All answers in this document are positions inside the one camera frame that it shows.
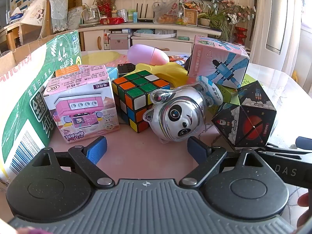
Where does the yellow water gun purple tank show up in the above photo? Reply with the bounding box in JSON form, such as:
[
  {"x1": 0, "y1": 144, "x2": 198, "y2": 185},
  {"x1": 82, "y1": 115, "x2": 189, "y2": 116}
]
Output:
[{"x1": 128, "y1": 44, "x2": 190, "y2": 89}]

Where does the colourful printed packet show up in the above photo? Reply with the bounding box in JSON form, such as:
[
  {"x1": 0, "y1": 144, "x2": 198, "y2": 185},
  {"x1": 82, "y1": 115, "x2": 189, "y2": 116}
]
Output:
[{"x1": 168, "y1": 54, "x2": 193, "y2": 65}]

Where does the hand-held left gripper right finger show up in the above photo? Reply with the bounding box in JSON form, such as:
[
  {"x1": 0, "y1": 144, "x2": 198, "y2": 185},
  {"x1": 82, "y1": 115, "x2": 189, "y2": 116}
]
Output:
[{"x1": 179, "y1": 136, "x2": 269, "y2": 187}]

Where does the white standing appliance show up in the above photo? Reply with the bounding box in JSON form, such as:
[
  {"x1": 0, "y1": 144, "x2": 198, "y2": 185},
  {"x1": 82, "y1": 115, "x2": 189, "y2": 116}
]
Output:
[{"x1": 265, "y1": 0, "x2": 312, "y2": 78}]

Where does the lime green box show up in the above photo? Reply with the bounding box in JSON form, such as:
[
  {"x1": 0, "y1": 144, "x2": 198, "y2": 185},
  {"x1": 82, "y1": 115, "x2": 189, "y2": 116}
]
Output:
[{"x1": 214, "y1": 74, "x2": 256, "y2": 106}]

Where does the tall white carton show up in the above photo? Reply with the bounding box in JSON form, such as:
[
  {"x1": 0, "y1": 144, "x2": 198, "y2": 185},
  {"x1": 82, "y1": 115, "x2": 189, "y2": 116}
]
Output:
[{"x1": 103, "y1": 29, "x2": 110, "y2": 51}]

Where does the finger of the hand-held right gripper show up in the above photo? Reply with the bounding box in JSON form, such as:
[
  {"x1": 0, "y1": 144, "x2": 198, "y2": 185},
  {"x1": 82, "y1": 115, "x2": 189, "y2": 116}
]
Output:
[
  {"x1": 295, "y1": 137, "x2": 312, "y2": 150},
  {"x1": 255, "y1": 149, "x2": 312, "y2": 162}
]

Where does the clear plastic bag of food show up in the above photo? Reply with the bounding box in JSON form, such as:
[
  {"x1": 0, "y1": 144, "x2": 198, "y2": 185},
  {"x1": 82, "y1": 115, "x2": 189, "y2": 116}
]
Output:
[{"x1": 152, "y1": 0, "x2": 182, "y2": 25}]

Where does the wooden chair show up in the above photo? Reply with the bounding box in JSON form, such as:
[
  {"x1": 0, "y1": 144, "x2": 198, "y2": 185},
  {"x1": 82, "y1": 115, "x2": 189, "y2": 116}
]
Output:
[{"x1": 19, "y1": 0, "x2": 69, "y2": 40}]

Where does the multicoloured puzzle cube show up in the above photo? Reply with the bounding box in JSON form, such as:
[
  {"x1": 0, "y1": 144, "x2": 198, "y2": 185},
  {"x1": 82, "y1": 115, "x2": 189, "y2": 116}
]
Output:
[{"x1": 112, "y1": 70, "x2": 171, "y2": 133}]

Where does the black space print folding cube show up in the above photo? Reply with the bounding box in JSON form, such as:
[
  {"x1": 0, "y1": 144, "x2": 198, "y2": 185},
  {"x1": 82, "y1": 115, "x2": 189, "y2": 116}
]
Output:
[{"x1": 211, "y1": 80, "x2": 277, "y2": 150}]

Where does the pale printed bag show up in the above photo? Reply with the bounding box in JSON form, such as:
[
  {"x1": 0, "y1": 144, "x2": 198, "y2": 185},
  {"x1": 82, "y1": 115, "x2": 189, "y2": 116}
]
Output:
[{"x1": 67, "y1": 6, "x2": 83, "y2": 29}]

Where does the round white blue lid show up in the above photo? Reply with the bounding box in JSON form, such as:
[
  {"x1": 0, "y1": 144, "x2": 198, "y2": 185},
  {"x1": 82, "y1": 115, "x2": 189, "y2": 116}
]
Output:
[{"x1": 133, "y1": 29, "x2": 177, "y2": 38}]

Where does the red snack packet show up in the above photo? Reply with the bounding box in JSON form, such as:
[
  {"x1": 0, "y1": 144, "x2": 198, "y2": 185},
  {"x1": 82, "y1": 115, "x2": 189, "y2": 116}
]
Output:
[{"x1": 100, "y1": 17, "x2": 125, "y2": 25}]

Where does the small black box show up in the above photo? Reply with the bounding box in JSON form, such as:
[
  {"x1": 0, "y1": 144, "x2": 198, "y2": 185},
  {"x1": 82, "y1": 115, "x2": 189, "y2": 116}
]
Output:
[{"x1": 117, "y1": 63, "x2": 137, "y2": 79}]

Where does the red stacked ornament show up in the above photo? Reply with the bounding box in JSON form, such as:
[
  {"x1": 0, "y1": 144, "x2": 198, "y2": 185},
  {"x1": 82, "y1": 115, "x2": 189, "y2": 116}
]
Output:
[{"x1": 233, "y1": 27, "x2": 248, "y2": 46}]

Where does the person's right hand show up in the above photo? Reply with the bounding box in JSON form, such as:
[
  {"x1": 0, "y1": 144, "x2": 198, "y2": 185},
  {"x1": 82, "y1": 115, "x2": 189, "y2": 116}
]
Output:
[{"x1": 297, "y1": 192, "x2": 312, "y2": 228}]

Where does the pink box dragonfly print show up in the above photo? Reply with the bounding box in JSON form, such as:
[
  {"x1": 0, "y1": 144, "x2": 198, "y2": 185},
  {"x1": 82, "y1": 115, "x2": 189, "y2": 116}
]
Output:
[{"x1": 186, "y1": 35, "x2": 250, "y2": 89}]

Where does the white television cabinet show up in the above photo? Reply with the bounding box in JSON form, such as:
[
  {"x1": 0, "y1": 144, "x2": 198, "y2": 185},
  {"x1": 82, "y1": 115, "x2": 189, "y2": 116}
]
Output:
[{"x1": 78, "y1": 21, "x2": 247, "y2": 52}]

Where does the pink box television print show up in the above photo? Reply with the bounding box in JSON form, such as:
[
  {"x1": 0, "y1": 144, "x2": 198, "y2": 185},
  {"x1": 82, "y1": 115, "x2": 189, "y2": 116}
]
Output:
[{"x1": 43, "y1": 65, "x2": 120, "y2": 144}]

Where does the black router with antennas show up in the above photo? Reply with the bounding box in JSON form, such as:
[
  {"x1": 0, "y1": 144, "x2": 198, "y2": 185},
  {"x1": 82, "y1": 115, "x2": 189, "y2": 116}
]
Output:
[{"x1": 136, "y1": 3, "x2": 154, "y2": 23}]

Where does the pale blue lace cloth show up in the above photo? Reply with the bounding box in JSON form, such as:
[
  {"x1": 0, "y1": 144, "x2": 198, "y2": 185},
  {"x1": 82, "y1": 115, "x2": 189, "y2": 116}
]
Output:
[{"x1": 46, "y1": 0, "x2": 69, "y2": 34}]

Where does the wooden dining table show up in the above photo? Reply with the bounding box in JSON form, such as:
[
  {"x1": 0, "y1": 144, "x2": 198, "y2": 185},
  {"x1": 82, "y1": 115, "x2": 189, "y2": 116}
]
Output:
[{"x1": 0, "y1": 21, "x2": 25, "y2": 52}]

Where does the red berry bouquet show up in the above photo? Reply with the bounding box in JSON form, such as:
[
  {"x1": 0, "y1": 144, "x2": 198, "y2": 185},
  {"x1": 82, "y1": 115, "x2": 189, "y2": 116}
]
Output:
[{"x1": 95, "y1": 0, "x2": 112, "y2": 18}]

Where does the green printed cardboard box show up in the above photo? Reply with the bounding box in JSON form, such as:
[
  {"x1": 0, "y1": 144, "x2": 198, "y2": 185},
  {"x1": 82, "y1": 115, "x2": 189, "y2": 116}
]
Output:
[{"x1": 0, "y1": 29, "x2": 83, "y2": 184}]

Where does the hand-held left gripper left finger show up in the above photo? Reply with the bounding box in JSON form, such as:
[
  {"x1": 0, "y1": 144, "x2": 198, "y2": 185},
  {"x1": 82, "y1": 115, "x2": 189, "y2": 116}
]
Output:
[{"x1": 30, "y1": 136, "x2": 115, "y2": 189}]

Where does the grey storage case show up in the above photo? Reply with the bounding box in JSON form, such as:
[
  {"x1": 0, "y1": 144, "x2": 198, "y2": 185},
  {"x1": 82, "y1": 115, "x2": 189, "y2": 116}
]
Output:
[{"x1": 109, "y1": 33, "x2": 129, "y2": 51}]

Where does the light blue printed box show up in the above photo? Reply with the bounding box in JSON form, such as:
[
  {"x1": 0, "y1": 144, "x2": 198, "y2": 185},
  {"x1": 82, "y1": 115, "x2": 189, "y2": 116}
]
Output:
[{"x1": 106, "y1": 66, "x2": 119, "y2": 81}]

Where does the glass kettle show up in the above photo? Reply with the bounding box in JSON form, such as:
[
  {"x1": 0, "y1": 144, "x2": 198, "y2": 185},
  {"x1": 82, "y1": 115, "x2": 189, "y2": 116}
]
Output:
[{"x1": 82, "y1": 5, "x2": 101, "y2": 25}]

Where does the wooden picture frame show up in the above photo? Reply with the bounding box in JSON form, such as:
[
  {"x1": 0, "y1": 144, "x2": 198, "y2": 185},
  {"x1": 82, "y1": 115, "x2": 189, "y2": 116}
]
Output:
[{"x1": 183, "y1": 8, "x2": 199, "y2": 26}]

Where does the silver panda toy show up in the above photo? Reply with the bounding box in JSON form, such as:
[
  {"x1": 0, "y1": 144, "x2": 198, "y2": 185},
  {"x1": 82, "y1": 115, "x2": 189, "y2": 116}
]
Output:
[{"x1": 143, "y1": 77, "x2": 225, "y2": 145}]

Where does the potted flower plant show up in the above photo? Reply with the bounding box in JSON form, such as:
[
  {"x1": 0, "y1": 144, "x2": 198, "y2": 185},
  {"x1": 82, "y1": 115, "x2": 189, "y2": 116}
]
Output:
[{"x1": 197, "y1": 0, "x2": 257, "y2": 42}]

